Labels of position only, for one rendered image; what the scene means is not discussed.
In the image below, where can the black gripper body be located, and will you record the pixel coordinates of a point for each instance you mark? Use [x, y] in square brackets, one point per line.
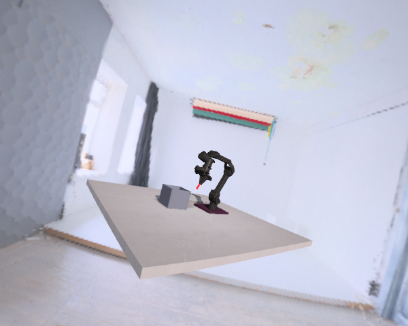
[205, 170]

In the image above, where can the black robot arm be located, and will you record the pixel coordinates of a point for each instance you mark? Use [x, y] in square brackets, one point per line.
[228, 172]

